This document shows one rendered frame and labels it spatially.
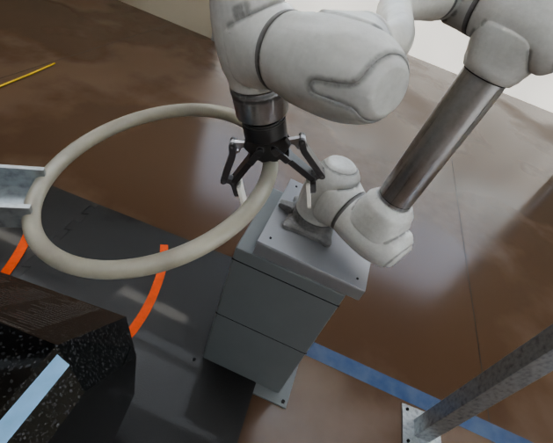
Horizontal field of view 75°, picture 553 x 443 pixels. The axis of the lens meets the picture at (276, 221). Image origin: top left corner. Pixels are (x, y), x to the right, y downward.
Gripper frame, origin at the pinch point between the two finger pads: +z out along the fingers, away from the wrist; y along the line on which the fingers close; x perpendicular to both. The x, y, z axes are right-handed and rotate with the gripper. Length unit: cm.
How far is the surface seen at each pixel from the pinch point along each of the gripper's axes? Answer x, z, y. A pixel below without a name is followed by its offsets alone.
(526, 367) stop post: 2, 84, -78
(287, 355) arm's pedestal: -6, 95, 6
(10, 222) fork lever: 12.9, -9.9, 46.1
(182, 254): 21.5, -10.5, 11.9
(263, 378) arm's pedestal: -5, 117, 19
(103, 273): 24.5, -10.2, 23.6
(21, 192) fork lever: 4, -9, 49
